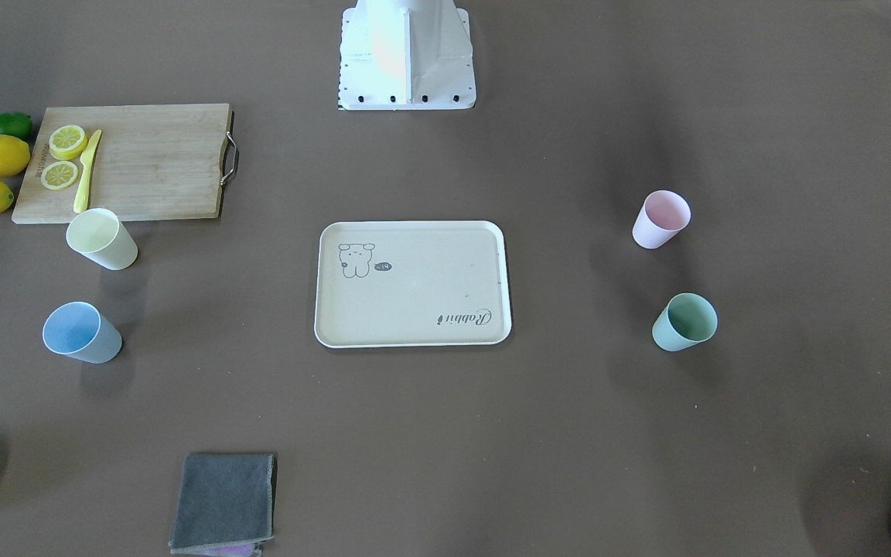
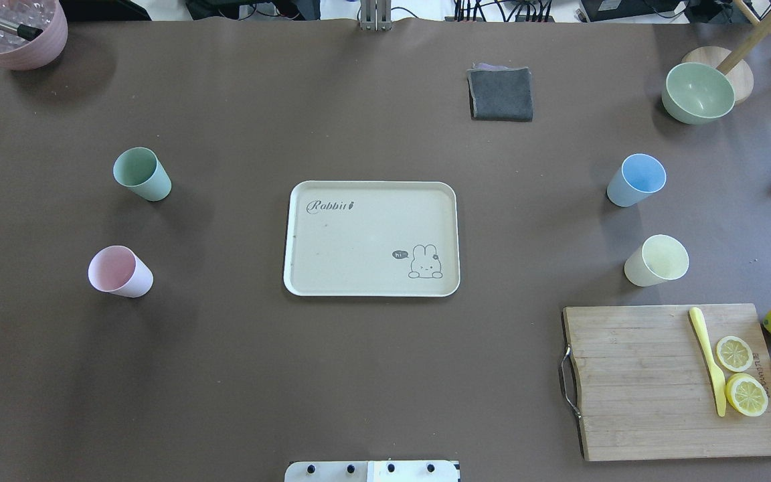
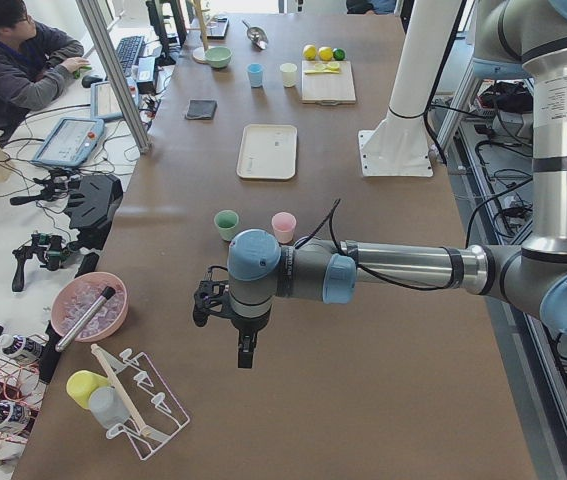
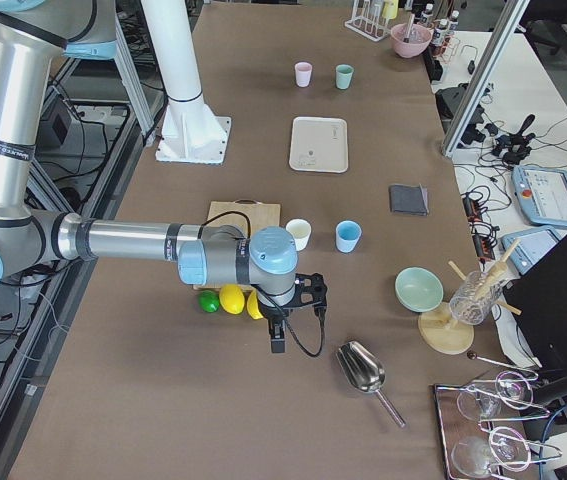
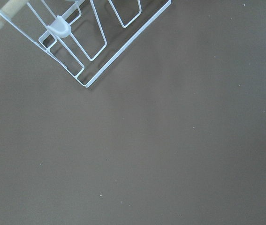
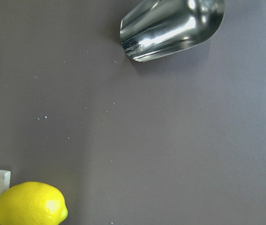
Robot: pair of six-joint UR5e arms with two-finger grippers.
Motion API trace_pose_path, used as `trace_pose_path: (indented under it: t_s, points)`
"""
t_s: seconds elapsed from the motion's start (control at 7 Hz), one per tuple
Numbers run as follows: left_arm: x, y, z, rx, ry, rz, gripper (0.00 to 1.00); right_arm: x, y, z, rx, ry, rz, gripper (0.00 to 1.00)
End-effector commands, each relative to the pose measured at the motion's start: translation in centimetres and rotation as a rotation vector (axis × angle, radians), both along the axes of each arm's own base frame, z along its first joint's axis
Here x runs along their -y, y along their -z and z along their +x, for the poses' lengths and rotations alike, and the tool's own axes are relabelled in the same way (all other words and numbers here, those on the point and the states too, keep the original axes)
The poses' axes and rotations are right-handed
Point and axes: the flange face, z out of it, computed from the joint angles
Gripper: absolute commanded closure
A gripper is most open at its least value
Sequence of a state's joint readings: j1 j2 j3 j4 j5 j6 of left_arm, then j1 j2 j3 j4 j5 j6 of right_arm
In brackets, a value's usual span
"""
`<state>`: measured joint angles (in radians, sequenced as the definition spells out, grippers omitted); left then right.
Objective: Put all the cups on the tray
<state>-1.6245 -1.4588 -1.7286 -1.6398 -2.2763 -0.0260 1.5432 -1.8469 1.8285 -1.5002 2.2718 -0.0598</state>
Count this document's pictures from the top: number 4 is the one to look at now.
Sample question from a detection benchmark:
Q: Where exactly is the aluminium frame post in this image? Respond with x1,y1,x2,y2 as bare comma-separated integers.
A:
441,0,529,159

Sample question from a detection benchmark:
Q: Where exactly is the blue teach pendant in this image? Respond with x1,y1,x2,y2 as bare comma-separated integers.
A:
512,165,567,230
501,225,561,275

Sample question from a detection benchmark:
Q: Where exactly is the pink cup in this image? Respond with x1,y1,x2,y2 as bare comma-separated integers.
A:
294,61,313,88

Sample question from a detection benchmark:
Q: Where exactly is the wooden cup rack stand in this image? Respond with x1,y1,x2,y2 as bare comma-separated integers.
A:
418,240,522,355

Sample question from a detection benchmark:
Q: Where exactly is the cream yellow cup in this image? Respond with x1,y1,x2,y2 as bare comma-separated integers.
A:
285,218,312,251

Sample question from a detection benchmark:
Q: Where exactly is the clear textured glass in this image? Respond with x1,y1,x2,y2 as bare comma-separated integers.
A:
449,271,503,325

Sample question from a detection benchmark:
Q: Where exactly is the black monitor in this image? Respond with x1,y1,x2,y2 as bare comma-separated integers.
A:
504,235,567,369

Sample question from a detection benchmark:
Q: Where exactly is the green lime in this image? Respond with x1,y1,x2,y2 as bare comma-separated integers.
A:
197,290,221,313

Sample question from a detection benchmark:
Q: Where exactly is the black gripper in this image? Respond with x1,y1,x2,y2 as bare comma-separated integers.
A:
258,273,328,354

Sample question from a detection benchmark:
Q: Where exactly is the grey folded cloth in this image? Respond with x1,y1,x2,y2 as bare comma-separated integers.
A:
389,184,429,216

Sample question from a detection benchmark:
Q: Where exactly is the cream rabbit tray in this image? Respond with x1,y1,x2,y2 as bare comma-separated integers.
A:
288,116,349,174

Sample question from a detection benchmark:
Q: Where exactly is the pink bowl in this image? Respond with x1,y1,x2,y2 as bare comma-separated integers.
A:
390,23,432,58

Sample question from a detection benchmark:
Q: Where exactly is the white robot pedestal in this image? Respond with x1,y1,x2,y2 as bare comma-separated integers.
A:
142,0,231,165

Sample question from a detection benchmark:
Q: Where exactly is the metal scoop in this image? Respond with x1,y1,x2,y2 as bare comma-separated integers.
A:
336,340,406,428

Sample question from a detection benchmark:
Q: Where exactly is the green bowl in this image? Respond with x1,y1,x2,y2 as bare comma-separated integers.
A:
394,267,444,313

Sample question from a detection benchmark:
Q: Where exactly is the yellow lemon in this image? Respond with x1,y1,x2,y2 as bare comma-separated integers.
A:
219,284,246,315
246,290,264,320

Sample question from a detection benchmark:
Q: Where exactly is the green cup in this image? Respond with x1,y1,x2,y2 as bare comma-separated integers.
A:
335,64,354,90

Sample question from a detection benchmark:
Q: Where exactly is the wine glass rack tray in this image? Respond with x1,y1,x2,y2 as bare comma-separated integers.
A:
432,370,562,479

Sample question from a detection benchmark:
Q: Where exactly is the white dish rack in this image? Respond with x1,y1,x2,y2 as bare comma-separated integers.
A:
344,0,399,42

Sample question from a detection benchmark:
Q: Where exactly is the blue cup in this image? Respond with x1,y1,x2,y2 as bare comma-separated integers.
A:
335,220,362,253

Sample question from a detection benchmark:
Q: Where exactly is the wooden cutting board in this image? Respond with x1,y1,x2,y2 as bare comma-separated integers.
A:
192,200,283,292

